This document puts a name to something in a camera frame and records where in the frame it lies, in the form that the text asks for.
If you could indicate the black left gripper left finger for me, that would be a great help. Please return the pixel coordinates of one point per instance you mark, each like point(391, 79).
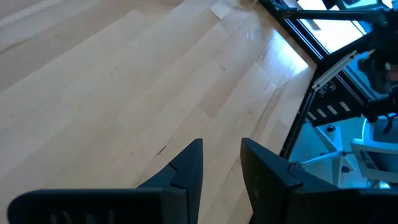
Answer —
point(189, 168)

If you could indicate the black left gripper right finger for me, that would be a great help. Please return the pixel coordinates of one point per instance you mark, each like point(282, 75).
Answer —
point(264, 177)

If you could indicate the black box white labels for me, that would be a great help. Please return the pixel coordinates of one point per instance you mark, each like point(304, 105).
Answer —
point(339, 96)

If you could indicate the white framed office chair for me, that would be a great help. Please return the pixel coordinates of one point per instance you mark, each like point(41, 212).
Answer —
point(373, 146)

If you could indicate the person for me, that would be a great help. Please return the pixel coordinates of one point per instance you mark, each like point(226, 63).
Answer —
point(379, 77)

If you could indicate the silver metal bracket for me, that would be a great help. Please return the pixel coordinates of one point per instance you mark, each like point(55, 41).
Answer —
point(334, 70)

